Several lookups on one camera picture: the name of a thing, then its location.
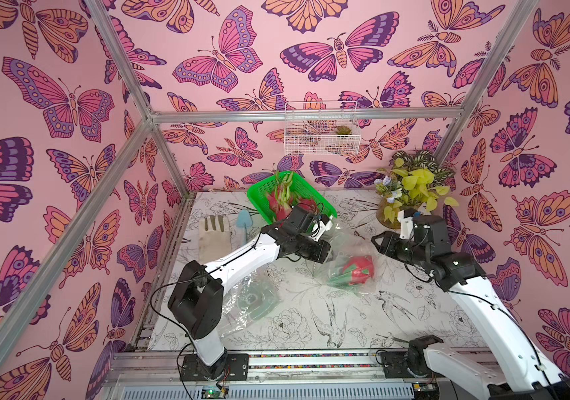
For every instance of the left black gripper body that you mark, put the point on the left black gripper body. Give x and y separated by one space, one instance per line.
306 248

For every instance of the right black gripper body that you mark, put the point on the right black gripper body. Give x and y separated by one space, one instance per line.
385 244

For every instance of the pink dragon fruit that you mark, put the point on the pink dragon fruit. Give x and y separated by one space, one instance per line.
280 199
356 270
308 204

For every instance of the clear green zip-top bag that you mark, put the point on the clear green zip-top bag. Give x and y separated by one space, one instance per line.
251 300

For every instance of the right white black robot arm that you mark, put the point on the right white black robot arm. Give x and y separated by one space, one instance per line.
525 372

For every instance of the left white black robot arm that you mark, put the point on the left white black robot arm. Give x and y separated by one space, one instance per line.
196 302

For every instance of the potted plant in amber vase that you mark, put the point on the potted plant in amber vase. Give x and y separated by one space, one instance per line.
413 180

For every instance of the green plastic basket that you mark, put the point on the green plastic basket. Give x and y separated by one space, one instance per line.
258 195

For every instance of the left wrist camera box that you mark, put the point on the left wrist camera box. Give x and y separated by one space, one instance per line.
320 226

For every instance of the white wire wall basket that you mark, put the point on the white wire wall basket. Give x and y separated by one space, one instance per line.
311 131

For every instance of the small succulent in wire basket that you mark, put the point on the small succulent in wire basket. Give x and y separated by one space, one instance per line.
343 130

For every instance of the metal base rail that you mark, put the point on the metal base rail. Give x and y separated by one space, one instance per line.
297 374

